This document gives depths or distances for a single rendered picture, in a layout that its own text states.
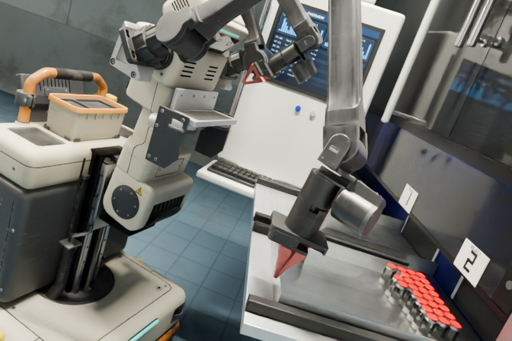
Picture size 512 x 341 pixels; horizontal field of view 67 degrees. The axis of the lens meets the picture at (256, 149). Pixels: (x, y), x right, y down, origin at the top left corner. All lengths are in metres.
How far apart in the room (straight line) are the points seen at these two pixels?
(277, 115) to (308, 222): 0.93
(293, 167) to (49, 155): 0.86
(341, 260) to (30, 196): 0.88
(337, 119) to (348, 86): 0.06
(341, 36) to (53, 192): 0.97
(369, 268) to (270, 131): 0.76
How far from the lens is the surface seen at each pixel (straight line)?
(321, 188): 0.62
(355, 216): 0.60
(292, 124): 1.53
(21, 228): 1.34
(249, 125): 1.56
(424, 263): 1.10
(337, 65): 0.69
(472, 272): 0.86
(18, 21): 4.91
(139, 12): 4.21
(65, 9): 4.61
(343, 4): 0.74
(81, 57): 4.48
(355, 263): 0.95
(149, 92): 1.17
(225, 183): 1.38
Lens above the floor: 1.26
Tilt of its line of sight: 13 degrees down
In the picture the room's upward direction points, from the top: 19 degrees clockwise
